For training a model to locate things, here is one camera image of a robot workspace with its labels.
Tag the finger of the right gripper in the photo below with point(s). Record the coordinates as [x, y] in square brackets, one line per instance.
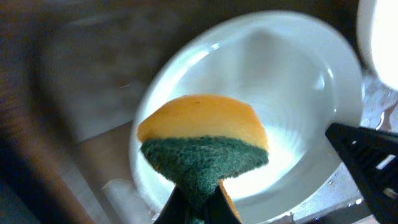
[371, 158]

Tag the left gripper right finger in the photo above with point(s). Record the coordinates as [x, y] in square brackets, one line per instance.
[218, 211]

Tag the brown serving tray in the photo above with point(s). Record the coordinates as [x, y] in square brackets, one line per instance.
[95, 67]

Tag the yellow green sponge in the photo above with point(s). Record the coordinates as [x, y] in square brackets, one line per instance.
[198, 141]

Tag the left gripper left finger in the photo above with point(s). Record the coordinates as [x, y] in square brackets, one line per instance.
[176, 210]

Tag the cream white plate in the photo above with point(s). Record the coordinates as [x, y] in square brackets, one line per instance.
[376, 29]

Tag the light blue plate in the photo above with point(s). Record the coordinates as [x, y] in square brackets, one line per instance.
[298, 73]

